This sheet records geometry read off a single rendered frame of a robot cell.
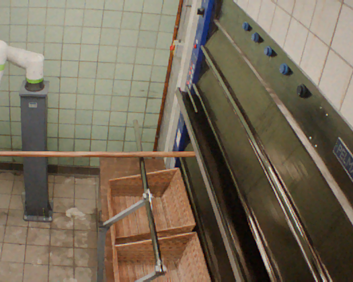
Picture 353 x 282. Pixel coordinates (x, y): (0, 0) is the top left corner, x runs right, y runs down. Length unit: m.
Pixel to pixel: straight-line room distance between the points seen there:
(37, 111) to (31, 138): 0.24
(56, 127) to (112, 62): 0.79
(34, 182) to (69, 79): 0.91
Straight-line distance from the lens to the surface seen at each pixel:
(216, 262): 2.19
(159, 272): 1.82
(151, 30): 3.42
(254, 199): 1.75
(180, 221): 2.71
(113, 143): 3.89
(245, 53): 2.00
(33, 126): 3.07
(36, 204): 3.54
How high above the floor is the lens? 2.58
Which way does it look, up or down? 33 degrees down
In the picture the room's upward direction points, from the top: 11 degrees clockwise
